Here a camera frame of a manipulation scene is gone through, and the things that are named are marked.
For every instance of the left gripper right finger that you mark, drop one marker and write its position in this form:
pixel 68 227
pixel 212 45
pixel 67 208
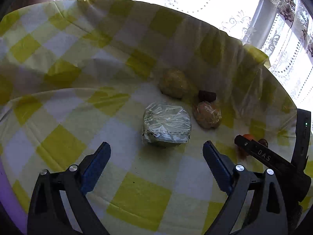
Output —
pixel 266 214

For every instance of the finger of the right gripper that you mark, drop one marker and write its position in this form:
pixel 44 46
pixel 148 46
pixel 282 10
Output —
pixel 252 147

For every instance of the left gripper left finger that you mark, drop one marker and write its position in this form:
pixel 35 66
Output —
pixel 47 214

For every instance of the small tangerine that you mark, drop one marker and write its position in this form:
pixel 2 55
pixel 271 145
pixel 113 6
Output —
pixel 248 137

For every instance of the green fruit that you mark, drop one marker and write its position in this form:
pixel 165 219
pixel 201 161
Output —
pixel 166 125

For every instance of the dark mangosteen near tangerines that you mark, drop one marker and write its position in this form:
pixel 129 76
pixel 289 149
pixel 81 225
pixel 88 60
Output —
pixel 263 142

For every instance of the purple storage box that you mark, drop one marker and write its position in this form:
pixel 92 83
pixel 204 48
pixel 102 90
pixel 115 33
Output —
pixel 9 195

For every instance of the wrapped yellow fruit right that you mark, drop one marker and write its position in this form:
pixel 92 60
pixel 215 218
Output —
pixel 208 115

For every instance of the wrapped yellow fruit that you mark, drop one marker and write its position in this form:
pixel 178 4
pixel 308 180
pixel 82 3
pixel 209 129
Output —
pixel 174 83
pixel 208 115

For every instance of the dark mangosteen back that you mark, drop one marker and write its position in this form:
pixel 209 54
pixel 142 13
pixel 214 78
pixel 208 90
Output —
pixel 206 96

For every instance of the wrapped yellow fruit left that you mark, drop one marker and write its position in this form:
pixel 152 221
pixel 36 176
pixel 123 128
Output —
pixel 174 83

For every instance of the floral lace curtain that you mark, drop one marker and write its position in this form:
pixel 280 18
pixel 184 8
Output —
pixel 282 29

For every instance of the yellow white checkered tablecloth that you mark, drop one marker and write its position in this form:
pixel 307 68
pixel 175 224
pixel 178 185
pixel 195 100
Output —
pixel 75 74

